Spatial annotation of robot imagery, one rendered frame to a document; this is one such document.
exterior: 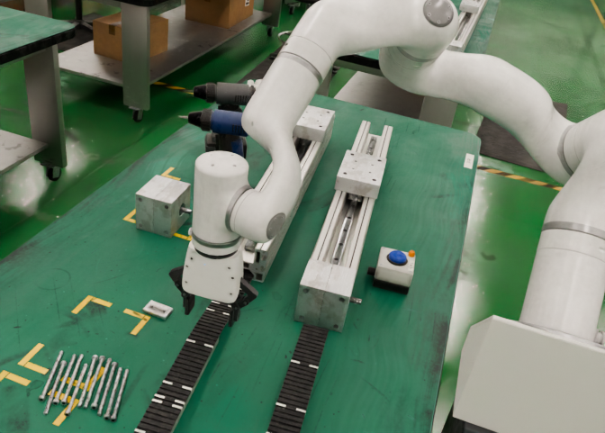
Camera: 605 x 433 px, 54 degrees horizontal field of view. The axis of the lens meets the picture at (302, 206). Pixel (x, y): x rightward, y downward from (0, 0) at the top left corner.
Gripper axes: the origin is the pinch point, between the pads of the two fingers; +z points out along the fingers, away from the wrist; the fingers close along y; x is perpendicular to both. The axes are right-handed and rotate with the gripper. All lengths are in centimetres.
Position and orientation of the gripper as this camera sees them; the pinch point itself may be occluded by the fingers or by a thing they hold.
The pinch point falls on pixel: (211, 311)
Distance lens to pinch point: 112.7
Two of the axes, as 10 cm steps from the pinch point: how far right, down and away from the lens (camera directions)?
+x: 2.3, -4.9, 8.4
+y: 9.6, 2.3, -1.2
